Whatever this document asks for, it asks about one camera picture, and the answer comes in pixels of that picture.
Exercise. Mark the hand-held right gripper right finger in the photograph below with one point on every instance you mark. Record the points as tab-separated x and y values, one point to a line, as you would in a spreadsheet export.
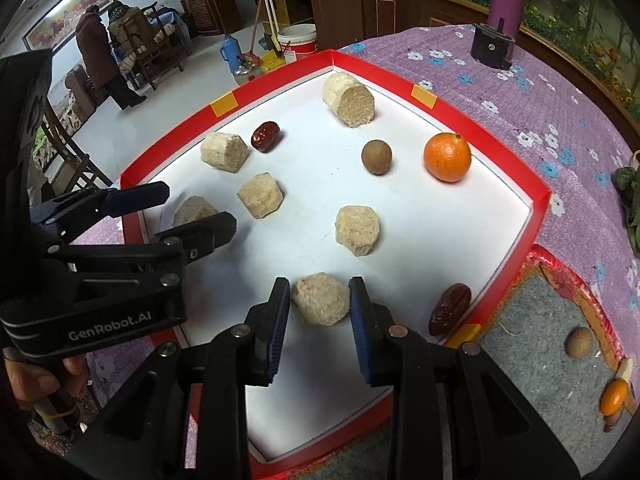
361	340

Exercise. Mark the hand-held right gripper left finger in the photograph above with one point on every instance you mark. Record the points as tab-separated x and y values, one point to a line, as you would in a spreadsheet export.
280	330

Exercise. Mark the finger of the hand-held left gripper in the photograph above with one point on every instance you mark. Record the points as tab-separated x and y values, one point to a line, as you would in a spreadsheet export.
135	197
210	230

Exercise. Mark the peeled sugarcane piece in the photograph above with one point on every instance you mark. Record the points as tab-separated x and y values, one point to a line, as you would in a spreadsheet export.
260	195
357	230
625	369
320	300
222	152
350	100
192	210

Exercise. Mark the red cardboard box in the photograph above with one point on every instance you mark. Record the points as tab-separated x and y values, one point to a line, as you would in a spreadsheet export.
310	180

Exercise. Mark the brown longan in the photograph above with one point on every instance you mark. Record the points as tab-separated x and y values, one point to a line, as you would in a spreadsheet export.
377	157
579	343

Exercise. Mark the person's left hand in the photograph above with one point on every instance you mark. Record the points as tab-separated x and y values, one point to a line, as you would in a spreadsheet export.
40	380

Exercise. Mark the wooden chair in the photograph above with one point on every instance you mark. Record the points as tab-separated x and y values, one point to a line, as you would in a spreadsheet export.
70	150
155	50

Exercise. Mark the brown armchair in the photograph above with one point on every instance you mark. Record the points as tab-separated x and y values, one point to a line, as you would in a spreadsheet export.
79	92

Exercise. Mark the blue thermos flask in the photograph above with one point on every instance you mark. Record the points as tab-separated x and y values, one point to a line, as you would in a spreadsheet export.
231	55

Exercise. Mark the grey felt mat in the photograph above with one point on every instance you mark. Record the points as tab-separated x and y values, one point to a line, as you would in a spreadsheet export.
540	360

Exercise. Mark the yellow dustpan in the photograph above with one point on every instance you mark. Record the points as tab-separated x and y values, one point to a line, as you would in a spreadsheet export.
272	60

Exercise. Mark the red crate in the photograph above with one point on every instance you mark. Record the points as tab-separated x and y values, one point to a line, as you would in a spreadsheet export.
202	12

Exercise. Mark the small orange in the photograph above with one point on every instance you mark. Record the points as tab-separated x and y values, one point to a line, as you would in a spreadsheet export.
447	157

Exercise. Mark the white bucket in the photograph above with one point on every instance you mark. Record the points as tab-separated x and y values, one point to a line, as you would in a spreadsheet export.
297	42

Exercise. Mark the broom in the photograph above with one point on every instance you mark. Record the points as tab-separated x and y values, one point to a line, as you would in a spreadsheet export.
260	15

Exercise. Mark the large orange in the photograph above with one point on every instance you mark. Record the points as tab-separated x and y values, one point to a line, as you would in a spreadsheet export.
614	397

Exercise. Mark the wooden low cabinet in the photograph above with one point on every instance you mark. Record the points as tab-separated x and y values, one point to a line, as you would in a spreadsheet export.
380	15

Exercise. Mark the purple flowered blanket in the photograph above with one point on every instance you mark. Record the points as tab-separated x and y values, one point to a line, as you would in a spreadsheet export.
550	110

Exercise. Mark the green leafy vegetable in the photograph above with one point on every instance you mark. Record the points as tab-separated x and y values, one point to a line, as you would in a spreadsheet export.
629	200

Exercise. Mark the black holder block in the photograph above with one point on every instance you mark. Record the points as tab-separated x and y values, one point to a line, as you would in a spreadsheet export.
492	45

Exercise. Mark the fish tank with plants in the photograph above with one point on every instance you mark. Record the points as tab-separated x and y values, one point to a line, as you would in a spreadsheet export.
575	5

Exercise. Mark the framed wall picture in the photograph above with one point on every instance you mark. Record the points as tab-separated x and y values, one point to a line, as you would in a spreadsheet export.
65	10

